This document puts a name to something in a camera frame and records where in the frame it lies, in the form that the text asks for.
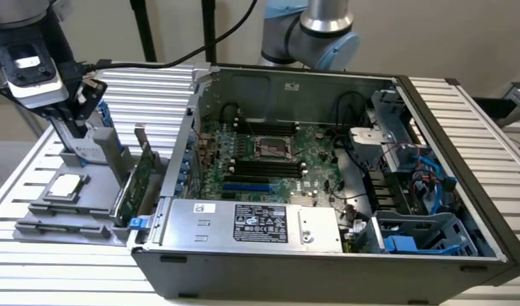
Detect blue SATA wire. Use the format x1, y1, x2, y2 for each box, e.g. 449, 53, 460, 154
405, 152, 457, 208

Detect green gpu card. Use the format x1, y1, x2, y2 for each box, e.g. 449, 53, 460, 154
109, 122, 161, 228

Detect grey disk bay cage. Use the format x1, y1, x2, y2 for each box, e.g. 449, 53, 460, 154
364, 208, 493, 258

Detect blue expansion slot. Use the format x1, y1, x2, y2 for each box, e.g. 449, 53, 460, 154
221, 182, 272, 194

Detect grey parts rack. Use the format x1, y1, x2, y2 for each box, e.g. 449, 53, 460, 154
13, 127, 172, 248

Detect blue case latch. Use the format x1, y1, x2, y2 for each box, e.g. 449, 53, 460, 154
129, 215, 152, 231

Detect black stand pole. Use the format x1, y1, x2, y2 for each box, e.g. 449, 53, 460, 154
201, 0, 219, 63
133, 0, 159, 63

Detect red wire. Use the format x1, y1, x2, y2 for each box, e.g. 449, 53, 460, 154
377, 142, 429, 167

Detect black short cable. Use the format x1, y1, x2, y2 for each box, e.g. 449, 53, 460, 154
221, 101, 244, 124

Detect green motherboard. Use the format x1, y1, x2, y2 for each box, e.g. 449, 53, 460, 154
195, 120, 349, 208

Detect black open PC case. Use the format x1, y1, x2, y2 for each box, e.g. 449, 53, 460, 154
125, 62, 520, 300

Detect blue disk wire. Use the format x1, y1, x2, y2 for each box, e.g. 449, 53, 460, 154
95, 98, 113, 132

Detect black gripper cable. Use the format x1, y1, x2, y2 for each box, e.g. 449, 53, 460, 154
75, 0, 257, 75

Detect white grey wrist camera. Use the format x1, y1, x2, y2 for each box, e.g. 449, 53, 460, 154
5, 52, 69, 110

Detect black RAM slot bank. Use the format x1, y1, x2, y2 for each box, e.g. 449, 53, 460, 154
229, 158, 307, 180
232, 120, 303, 136

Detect silver disk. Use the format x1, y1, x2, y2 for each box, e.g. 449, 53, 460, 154
51, 120, 116, 162

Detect black box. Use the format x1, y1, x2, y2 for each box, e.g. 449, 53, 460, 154
471, 96, 516, 121

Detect black expansion slot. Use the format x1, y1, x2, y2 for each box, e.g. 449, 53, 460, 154
223, 174, 271, 184

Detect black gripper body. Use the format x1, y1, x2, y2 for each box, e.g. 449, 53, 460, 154
29, 9, 95, 124

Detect silver CPU chip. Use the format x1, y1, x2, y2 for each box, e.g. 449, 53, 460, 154
41, 173, 91, 202

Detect black looped cable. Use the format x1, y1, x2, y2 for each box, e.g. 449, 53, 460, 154
335, 91, 368, 130

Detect blue plastic drive clip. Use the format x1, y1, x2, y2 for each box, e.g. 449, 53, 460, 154
383, 235, 419, 254

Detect silver power supply unit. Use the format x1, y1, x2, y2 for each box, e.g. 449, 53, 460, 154
159, 199, 345, 254

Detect CPU socket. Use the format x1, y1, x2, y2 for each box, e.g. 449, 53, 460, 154
251, 136, 295, 161

